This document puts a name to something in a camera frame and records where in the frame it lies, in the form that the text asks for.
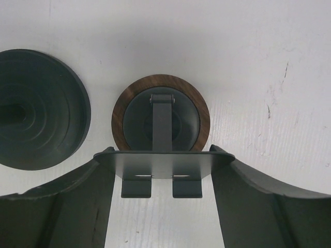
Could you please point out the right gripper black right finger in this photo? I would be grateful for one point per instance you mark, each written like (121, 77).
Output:
(257, 210)

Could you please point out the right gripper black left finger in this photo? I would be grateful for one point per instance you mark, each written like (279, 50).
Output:
(69, 211)

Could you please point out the black phone stand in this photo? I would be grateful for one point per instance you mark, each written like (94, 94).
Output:
(45, 110)

